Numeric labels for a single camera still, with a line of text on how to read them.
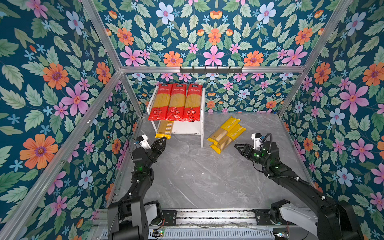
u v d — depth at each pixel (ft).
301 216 1.75
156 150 2.39
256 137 2.47
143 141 2.44
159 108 2.46
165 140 2.61
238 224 2.36
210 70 2.98
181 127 2.98
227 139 3.33
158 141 2.47
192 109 2.41
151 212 2.03
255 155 2.29
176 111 2.39
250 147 2.34
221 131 3.50
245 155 2.34
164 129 2.86
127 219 1.47
